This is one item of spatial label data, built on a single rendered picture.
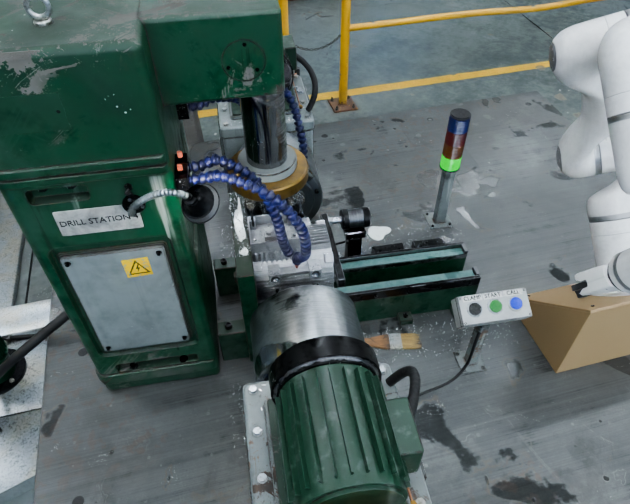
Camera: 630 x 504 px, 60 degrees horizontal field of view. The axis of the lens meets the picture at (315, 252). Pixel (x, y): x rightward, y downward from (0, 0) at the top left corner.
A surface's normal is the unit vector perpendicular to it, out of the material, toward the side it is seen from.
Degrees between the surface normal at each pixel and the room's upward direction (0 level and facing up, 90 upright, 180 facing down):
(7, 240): 0
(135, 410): 0
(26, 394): 0
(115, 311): 90
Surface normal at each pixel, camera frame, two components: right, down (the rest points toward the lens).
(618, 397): 0.00, -0.70
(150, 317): 0.17, 0.71
